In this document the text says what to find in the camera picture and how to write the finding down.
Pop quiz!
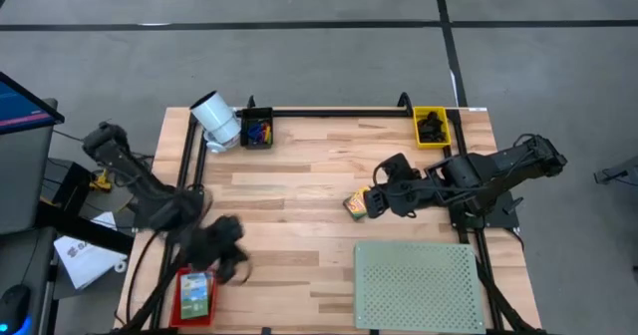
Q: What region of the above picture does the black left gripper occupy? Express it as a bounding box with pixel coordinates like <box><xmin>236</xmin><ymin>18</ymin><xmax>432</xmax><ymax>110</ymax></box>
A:
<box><xmin>191</xmin><ymin>214</ymin><xmax>250</xmax><ymax>282</ymax></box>

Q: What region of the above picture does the yellow green crayon box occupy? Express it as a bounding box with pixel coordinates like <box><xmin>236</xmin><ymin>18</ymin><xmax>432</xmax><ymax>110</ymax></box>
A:
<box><xmin>342</xmin><ymin>185</ymin><xmax>374</xmax><ymax>221</ymax></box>

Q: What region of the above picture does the yellow plastic bin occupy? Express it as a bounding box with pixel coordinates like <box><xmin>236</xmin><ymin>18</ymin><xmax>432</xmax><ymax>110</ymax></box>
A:
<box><xmin>412</xmin><ymin>106</ymin><xmax>453</xmax><ymax>151</ymax></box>

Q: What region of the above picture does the red plastic bin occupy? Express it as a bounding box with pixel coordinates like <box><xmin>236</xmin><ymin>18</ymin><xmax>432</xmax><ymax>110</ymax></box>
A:
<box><xmin>168</xmin><ymin>267</ymin><xmax>219</xmax><ymax>329</ymax></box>

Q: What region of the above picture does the green perforated metal shelf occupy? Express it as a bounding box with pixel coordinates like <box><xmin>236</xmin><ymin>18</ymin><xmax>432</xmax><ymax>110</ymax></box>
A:
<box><xmin>353</xmin><ymin>240</ymin><xmax>487</xmax><ymax>334</ymax></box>

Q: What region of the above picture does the white round lid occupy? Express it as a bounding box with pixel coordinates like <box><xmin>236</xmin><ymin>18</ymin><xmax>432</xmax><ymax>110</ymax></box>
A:
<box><xmin>205</xmin><ymin>134</ymin><xmax>228</xmax><ymax>155</ymax></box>

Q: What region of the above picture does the black plastic bin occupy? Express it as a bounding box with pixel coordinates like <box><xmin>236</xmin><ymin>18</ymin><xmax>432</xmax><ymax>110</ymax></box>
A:
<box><xmin>239</xmin><ymin>107</ymin><xmax>274</xmax><ymax>151</ymax></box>

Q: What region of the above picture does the white cylindrical bucket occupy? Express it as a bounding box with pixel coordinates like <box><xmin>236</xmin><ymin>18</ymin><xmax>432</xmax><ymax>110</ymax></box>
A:
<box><xmin>188</xmin><ymin>89</ymin><xmax>243</xmax><ymax>147</ymax></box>

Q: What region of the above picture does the white paper sheet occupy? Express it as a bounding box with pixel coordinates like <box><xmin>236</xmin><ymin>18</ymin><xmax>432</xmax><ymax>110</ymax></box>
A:
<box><xmin>53</xmin><ymin>211</ymin><xmax>129</xmax><ymax>290</ymax></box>

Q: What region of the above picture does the black monitor stand beam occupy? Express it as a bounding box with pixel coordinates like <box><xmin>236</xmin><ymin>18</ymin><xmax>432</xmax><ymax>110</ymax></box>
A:
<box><xmin>34</xmin><ymin>199</ymin><xmax>136</xmax><ymax>256</ymax></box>

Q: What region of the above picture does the black computer mouse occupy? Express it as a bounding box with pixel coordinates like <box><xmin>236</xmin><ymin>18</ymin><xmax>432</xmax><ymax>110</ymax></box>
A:
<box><xmin>0</xmin><ymin>283</ymin><xmax>32</xmax><ymax>335</ymax></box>

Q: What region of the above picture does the computer monitor with blue screen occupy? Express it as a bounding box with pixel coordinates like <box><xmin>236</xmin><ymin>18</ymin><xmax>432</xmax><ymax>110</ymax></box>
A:
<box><xmin>0</xmin><ymin>70</ymin><xmax>66</xmax><ymax>137</ymax></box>

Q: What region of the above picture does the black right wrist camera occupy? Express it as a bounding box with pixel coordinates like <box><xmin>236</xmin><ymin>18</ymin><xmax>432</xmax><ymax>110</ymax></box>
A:
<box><xmin>379</xmin><ymin>153</ymin><xmax>416</xmax><ymax>177</ymax></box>

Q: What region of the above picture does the black aluminium table frame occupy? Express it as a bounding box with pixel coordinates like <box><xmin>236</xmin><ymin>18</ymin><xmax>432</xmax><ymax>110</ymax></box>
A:
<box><xmin>115</xmin><ymin>93</ymin><xmax>549</xmax><ymax>335</ymax></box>

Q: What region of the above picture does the yellow cable connector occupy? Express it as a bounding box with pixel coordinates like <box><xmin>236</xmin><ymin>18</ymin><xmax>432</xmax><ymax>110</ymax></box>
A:
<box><xmin>89</xmin><ymin>172</ymin><xmax>114</xmax><ymax>192</ymax></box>

